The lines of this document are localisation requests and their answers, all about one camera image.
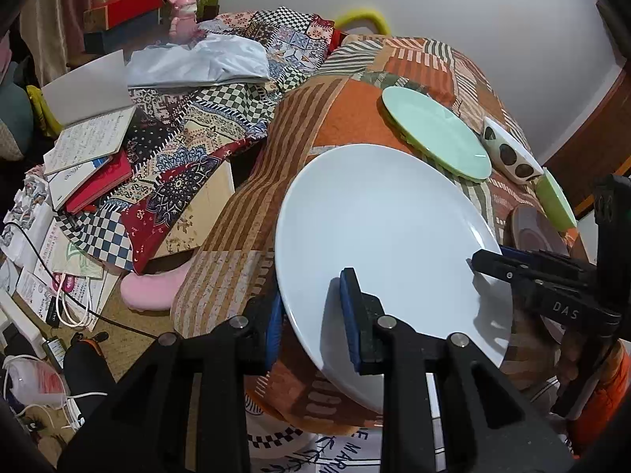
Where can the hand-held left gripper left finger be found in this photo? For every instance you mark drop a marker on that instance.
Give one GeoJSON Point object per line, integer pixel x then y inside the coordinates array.
{"type": "Point", "coordinates": [273, 327]}

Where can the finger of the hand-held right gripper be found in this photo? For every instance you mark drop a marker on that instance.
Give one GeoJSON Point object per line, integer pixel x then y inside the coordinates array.
{"type": "Point", "coordinates": [532, 252]}
{"type": "Point", "coordinates": [498, 268]}

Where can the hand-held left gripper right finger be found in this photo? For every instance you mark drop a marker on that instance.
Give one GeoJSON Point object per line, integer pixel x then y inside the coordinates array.
{"type": "Point", "coordinates": [347, 315]}

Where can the large white plate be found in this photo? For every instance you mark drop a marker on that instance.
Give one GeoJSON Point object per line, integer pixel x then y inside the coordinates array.
{"type": "Point", "coordinates": [384, 236]}

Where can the mint green plate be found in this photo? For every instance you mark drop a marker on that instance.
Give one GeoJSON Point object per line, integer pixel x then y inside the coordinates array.
{"type": "Point", "coordinates": [434, 130]}

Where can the person's right hand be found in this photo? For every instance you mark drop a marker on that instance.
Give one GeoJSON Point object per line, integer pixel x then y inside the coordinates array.
{"type": "Point", "coordinates": [569, 354]}

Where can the lime green plate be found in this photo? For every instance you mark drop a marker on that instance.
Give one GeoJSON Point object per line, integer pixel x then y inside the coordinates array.
{"type": "Point", "coordinates": [554, 199]}

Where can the white bowl with dark spots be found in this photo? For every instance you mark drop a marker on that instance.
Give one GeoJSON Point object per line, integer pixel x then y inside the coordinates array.
{"type": "Point", "coordinates": [507, 150]}

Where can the brown wooden door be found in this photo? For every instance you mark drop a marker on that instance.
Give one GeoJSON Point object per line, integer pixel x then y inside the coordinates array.
{"type": "Point", "coordinates": [599, 133]}

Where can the checkered patchwork cloth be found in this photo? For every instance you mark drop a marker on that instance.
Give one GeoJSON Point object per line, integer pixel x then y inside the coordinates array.
{"type": "Point", "coordinates": [197, 167]}

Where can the dark cloth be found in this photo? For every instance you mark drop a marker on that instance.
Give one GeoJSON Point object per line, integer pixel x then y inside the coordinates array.
{"type": "Point", "coordinates": [86, 369]}

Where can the white paper bag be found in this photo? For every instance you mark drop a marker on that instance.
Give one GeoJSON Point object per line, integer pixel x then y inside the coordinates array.
{"type": "Point", "coordinates": [81, 276]}

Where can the orange patchwork blanket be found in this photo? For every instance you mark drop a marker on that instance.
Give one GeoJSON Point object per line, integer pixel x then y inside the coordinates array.
{"type": "Point", "coordinates": [355, 113]}

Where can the red book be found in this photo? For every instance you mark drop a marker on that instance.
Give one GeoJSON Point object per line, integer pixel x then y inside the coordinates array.
{"type": "Point", "coordinates": [101, 185]}

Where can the white plastic bag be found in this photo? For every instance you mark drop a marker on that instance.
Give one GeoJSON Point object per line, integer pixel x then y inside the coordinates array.
{"type": "Point", "coordinates": [34, 379]}

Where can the white and blue book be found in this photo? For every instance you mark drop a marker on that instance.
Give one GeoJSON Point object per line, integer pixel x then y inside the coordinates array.
{"type": "Point", "coordinates": [74, 180]}

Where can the white power strip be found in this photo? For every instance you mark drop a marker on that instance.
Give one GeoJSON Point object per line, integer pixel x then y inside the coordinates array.
{"type": "Point", "coordinates": [19, 320]}

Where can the pile of white papers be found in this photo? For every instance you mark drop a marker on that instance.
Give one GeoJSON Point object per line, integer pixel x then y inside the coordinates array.
{"type": "Point", "coordinates": [27, 226]}

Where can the grey folded cloth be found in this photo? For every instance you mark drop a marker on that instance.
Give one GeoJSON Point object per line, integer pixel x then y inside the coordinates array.
{"type": "Point", "coordinates": [207, 61]}

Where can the yellow curved tube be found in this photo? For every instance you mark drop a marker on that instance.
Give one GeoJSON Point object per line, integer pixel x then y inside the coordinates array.
{"type": "Point", "coordinates": [362, 14]}

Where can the open handwritten notebook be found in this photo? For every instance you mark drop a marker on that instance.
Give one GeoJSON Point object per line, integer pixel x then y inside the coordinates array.
{"type": "Point", "coordinates": [84, 93]}

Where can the pink toy figure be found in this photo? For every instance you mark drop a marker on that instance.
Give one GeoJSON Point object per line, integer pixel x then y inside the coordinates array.
{"type": "Point", "coordinates": [183, 17]}

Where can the teal cushion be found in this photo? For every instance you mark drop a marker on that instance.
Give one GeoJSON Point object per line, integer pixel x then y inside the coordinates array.
{"type": "Point", "coordinates": [15, 118]}

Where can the dark blue box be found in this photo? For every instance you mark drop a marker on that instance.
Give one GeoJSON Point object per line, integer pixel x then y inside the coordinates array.
{"type": "Point", "coordinates": [118, 32]}

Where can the long red box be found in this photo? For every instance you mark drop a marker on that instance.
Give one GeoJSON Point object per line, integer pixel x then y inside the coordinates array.
{"type": "Point", "coordinates": [123, 7]}

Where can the beige striped curtain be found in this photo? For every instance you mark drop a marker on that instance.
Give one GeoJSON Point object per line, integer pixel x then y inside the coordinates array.
{"type": "Point", "coordinates": [64, 15]}

